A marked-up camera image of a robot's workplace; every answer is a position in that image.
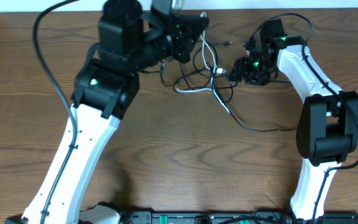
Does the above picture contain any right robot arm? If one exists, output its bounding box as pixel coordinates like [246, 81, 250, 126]
[229, 17, 358, 223]

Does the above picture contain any white cable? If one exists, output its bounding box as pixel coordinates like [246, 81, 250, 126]
[175, 11, 231, 114]

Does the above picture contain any black USB cable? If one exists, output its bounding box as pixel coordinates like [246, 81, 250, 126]
[160, 40, 298, 133]

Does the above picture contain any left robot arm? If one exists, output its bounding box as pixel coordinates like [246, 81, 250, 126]
[6, 1, 209, 223]

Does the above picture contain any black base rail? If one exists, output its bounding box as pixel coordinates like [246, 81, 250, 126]
[116, 210, 358, 224]

